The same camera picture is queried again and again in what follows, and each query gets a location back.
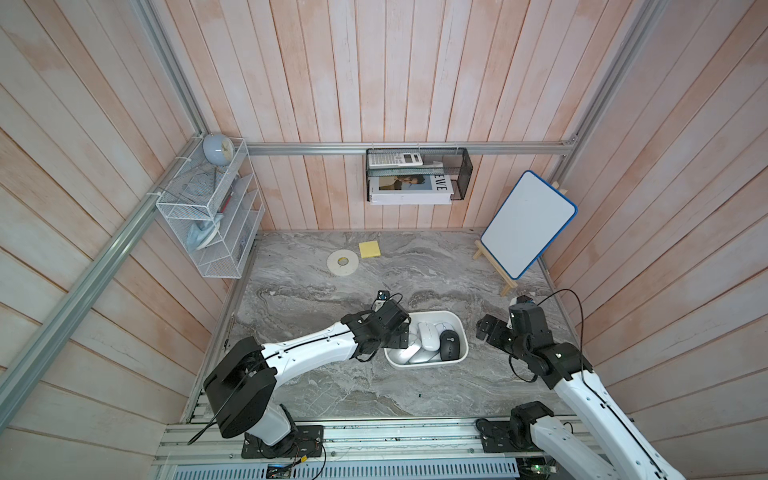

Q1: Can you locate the silver computer mouse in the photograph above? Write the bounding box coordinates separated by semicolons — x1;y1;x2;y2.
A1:
389;334;439;365

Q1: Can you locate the white plastic storage box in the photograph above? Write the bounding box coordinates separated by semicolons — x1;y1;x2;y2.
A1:
384;311;469;370

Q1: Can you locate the black computer mouse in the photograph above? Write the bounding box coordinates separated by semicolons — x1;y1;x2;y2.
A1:
439;330;461;362

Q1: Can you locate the white slim computer mouse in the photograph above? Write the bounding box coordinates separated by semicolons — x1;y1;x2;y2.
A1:
417;322;440;352

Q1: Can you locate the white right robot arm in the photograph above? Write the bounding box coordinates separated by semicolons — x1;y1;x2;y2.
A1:
475;297;682;479

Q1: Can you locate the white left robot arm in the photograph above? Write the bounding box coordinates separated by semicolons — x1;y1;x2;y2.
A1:
203;299;410;447

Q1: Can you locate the small wooden easel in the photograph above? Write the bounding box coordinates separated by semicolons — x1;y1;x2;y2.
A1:
473;240;518;297

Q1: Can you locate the white tape roll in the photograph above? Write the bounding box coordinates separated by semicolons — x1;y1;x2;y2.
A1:
326;249;359;277

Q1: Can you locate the yellow sticky note pad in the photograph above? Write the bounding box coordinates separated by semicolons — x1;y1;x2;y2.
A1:
359;240;381;259

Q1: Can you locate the blue framed whiteboard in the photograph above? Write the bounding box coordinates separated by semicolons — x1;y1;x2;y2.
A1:
480;170;578;280

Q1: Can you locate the white magazine book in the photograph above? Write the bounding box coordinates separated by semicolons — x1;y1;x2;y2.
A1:
368;162;454;206

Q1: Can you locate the white calculator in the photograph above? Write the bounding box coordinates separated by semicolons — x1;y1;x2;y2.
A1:
367;151;423;169

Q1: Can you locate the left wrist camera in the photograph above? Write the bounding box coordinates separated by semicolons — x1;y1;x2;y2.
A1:
371;290;391;311

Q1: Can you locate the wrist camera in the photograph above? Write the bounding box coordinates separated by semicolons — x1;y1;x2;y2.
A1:
371;290;391;311
510;295;536;309

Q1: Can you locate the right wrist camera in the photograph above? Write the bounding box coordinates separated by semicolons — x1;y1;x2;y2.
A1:
510;295;536;309

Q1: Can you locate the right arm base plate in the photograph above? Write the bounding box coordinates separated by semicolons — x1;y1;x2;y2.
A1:
475;418;542;453

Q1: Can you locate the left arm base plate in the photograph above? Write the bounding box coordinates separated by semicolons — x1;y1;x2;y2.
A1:
241;425;324;460

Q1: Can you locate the black mesh wall basket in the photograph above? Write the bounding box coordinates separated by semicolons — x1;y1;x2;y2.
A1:
365;147;474;206

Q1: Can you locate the white wire wall shelf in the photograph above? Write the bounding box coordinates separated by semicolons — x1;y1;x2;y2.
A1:
156;137;266;279

